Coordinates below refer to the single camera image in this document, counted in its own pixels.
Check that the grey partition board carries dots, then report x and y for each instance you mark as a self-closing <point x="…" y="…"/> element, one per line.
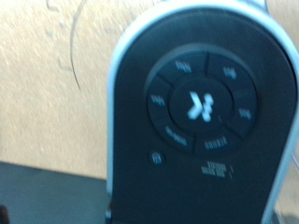
<point x="46" y="196"/>

